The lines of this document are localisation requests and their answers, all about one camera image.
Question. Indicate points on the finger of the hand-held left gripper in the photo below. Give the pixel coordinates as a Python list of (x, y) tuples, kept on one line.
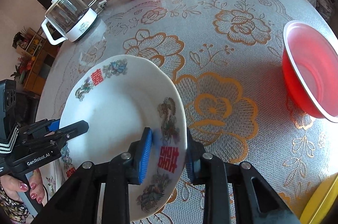
[(74, 128), (53, 125)]

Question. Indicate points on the person's left hand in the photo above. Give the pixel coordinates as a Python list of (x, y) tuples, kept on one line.
[(34, 188)]

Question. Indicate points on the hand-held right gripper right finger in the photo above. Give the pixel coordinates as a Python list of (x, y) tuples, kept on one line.
[(190, 164)]

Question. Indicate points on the person's left forearm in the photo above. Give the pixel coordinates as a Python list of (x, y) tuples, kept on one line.
[(13, 213)]

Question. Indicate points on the white glass electric kettle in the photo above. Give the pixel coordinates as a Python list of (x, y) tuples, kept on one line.
[(76, 25)]

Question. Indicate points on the yellow bowl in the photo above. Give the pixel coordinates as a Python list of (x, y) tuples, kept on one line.
[(324, 205)]

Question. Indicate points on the white printed plate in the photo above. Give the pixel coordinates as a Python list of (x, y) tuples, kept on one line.
[(67, 160), (118, 107)]

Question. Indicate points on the red artificial flowers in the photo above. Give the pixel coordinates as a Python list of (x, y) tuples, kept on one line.
[(25, 62)]

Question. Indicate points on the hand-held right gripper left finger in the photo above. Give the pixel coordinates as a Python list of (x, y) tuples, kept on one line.
[(144, 155)]

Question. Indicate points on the wooden cabinet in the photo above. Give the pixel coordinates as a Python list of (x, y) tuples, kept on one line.
[(37, 76)]

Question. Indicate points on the white power plug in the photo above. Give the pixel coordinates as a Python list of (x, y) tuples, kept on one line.
[(101, 6)]

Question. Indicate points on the red plastic bowl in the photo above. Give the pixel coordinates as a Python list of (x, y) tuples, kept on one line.
[(303, 73)]

